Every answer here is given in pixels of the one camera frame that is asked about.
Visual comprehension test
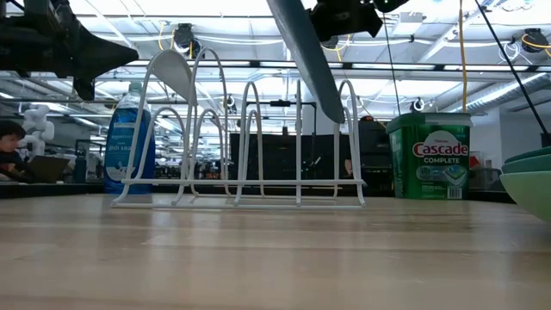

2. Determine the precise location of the person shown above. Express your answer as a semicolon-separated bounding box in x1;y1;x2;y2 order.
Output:
0;119;34;183

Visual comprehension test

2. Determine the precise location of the dark laptop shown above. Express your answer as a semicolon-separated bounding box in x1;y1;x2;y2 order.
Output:
28;154;71;184

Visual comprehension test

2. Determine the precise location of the black equipment cabinet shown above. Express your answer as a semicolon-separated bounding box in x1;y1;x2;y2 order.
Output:
356;115;391;197

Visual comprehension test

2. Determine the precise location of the dark tumbler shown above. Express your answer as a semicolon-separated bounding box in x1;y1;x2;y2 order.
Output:
72;155;88;184

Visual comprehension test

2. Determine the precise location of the silver ventilation duct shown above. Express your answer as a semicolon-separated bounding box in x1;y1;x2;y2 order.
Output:
467;71;551;114

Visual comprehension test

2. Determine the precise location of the thin black hanging cable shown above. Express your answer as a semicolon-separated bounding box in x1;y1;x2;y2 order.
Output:
381;12;398;118

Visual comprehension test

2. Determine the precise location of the blue round plate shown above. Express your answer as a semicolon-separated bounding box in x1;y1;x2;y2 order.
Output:
265;0;346;125

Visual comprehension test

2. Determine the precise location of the teal round plate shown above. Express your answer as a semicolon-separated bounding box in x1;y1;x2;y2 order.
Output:
498;154;551;223

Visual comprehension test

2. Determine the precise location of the blue dish soap bottle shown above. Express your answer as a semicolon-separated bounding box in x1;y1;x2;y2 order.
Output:
102;81;157;195

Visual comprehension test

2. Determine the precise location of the dark green round plate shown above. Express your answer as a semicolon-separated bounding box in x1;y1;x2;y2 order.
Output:
503;146;551;164

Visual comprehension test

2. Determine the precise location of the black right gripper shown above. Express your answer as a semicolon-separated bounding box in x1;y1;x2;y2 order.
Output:
309;2;383;43

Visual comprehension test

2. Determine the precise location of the clear dish rack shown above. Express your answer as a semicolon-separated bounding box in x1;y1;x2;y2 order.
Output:
110;47;368;211

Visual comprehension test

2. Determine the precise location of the thick black cable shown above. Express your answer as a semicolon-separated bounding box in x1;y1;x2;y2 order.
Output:
474;0;551;135

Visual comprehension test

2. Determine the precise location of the green Cascade detergent tub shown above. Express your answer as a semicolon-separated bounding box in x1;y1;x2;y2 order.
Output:
386;112;474;201

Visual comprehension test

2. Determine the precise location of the yellow cable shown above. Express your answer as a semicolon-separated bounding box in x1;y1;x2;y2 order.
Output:
457;0;470;115

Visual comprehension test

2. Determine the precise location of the black overhead stand bar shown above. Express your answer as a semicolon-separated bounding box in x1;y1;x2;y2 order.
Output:
245;98;319;134

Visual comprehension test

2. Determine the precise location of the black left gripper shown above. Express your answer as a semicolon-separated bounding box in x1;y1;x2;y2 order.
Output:
0;0;139;102

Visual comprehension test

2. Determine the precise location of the black monitor bank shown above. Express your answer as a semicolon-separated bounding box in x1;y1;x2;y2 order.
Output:
229;132;355;182

